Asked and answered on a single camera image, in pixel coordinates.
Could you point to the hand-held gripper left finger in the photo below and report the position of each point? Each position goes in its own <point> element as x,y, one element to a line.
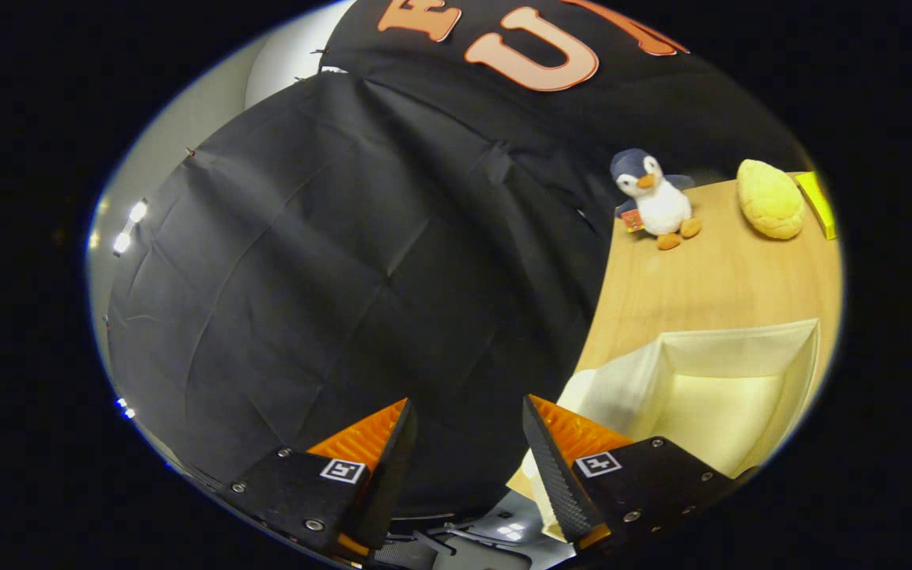
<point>385,483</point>

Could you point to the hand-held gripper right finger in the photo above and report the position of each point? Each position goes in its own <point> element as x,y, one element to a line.
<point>555,475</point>

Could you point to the cream fabric storage box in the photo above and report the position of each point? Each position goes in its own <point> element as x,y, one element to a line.
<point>717,396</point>

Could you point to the penguin plush toy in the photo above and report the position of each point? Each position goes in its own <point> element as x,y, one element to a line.
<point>662,202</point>

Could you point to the yellow round plush cushion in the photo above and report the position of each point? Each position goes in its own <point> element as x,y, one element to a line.
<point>771,199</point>

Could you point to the ceiling light strip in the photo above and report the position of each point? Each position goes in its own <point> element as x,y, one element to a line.
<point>129,226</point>

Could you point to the yellow book with red circle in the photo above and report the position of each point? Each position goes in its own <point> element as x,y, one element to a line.
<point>818,204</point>

